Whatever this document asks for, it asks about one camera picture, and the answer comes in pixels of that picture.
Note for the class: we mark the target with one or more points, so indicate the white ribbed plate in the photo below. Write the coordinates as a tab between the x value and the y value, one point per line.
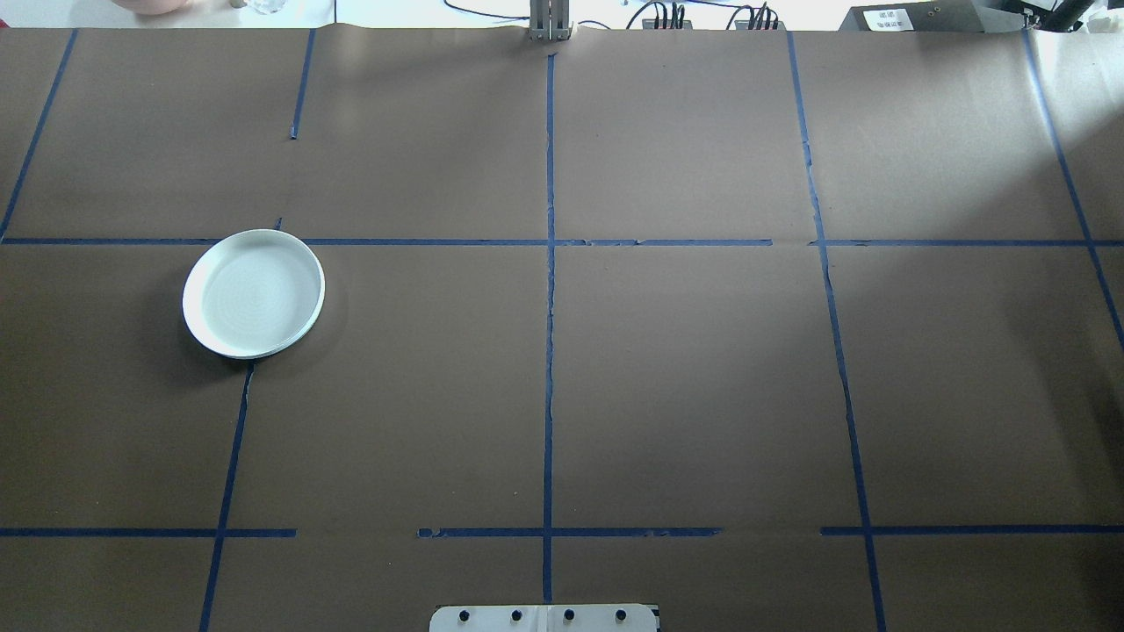
253	294

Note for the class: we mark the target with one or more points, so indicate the light blue ribbed plate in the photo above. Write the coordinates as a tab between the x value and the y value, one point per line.
309	331

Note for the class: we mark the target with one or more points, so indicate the power strip with black plugs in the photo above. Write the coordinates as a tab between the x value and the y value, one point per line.
757	19
660	19

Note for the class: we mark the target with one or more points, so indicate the clear glass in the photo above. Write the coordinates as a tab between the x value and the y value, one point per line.
265	5

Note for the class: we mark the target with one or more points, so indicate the grey box with white label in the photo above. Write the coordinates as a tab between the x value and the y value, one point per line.
913	16

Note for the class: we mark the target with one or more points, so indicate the pink round object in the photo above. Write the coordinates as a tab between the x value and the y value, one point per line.
154	5

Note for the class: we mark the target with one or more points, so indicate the black device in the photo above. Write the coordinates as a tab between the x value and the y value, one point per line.
1058	13

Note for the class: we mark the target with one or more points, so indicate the grey metal post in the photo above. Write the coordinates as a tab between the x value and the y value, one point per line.
550	22

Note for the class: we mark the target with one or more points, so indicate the white bolted mount base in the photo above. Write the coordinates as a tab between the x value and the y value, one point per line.
544	620

